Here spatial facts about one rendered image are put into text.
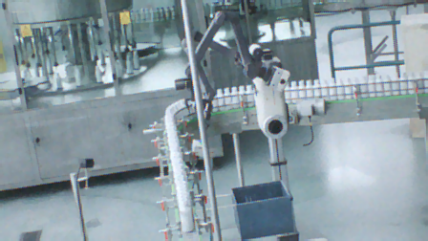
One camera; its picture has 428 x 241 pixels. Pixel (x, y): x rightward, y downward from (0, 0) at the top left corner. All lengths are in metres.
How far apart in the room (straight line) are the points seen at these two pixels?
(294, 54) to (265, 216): 5.85
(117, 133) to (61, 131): 0.54
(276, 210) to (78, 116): 4.06
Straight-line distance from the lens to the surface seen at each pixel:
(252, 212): 5.06
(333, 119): 6.98
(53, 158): 8.92
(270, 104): 5.59
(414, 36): 9.11
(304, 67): 10.81
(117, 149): 8.86
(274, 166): 5.76
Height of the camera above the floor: 2.61
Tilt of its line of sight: 14 degrees down
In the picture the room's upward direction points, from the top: 8 degrees counter-clockwise
